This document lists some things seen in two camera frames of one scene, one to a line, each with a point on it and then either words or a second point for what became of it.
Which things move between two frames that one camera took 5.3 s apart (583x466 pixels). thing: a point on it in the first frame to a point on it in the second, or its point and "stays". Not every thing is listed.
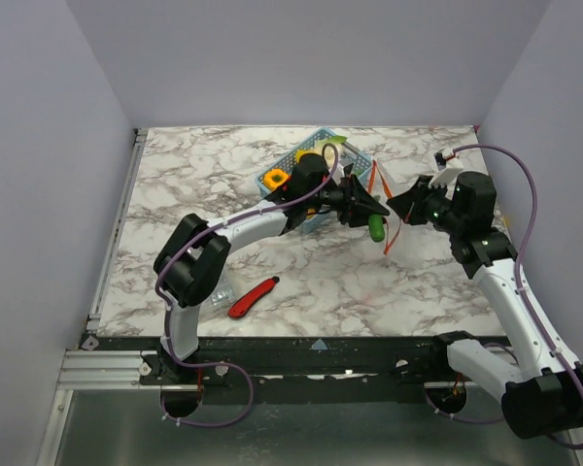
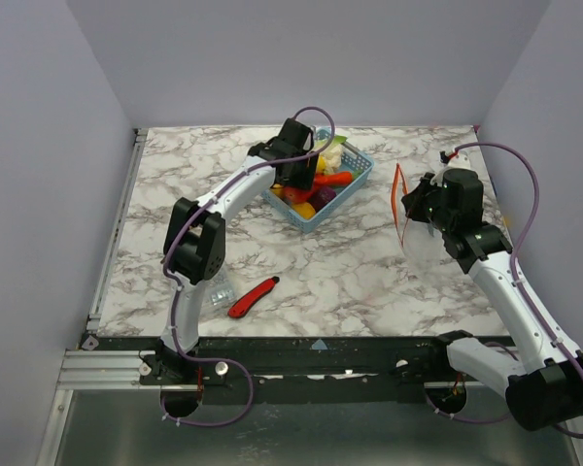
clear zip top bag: (378, 186) to (425, 249)
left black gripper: (358, 195) to (304, 180)
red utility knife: (239, 308) stays
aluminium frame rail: (101, 368) stays
